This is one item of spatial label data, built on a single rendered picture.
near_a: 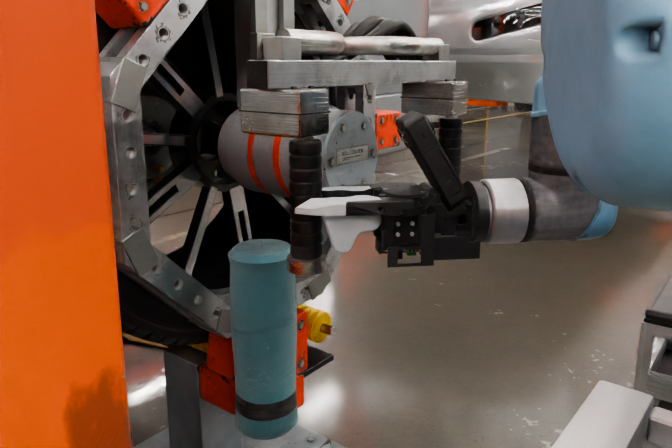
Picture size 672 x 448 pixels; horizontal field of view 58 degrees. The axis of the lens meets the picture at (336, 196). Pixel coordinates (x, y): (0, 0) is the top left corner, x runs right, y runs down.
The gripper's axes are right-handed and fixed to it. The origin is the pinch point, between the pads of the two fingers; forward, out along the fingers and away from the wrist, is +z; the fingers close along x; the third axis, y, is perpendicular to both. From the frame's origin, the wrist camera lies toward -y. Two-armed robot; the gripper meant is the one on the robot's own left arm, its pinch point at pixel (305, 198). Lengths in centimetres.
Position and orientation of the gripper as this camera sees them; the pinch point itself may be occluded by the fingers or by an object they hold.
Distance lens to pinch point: 66.6
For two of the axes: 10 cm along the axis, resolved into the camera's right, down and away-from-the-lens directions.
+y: 0.0, 9.8, 2.2
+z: -9.9, 0.3, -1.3
